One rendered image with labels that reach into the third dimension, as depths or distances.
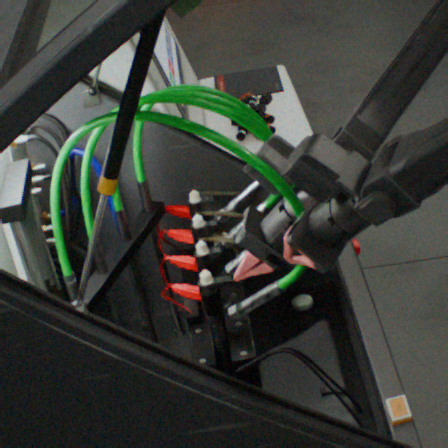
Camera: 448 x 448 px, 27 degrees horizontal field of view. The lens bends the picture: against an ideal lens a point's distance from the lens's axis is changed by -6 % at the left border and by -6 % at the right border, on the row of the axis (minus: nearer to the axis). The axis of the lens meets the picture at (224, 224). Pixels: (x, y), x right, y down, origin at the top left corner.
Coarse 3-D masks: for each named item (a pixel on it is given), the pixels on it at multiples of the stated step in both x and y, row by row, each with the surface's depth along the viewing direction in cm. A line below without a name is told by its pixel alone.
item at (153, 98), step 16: (144, 96) 137; (160, 96) 137; (176, 96) 138; (192, 96) 138; (224, 112) 139; (96, 128) 139; (256, 128) 141; (96, 144) 141; (96, 256) 150; (240, 256) 153
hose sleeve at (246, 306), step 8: (264, 288) 132; (272, 288) 131; (280, 288) 131; (256, 296) 133; (264, 296) 132; (272, 296) 132; (240, 304) 135; (248, 304) 134; (256, 304) 133; (240, 312) 135; (248, 312) 135
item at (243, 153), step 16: (112, 112) 124; (144, 112) 122; (160, 112) 122; (80, 128) 126; (192, 128) 121; (208, 128) 121; (64, 144) 129; (224, 144) 121; (240, 144) 121; (64, 160) 130; (256, 160) 121; (272, 176) 121; (288, 192) 122; (304, 208) 123; (64, 240) 139; (64, 256) 140; (64, 272) 141
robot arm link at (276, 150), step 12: (264, 144) 133; (276, 144) 133; (288, 144) 133; (264, 156) 132; (276, 156) 133; (288, 156) 133; (252, 168) 133; (276, 168) 132; (264, 180) 133; (276, 192) 134
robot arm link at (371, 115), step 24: (432, 24) 128; (408, 48) 129; (432, 48) 128; (384, 72) 131; (408, 72) 129; (384, 96) 130; (408, 96) 130; (360, 120) 130; (384, 120) 130; (360, 144) 130
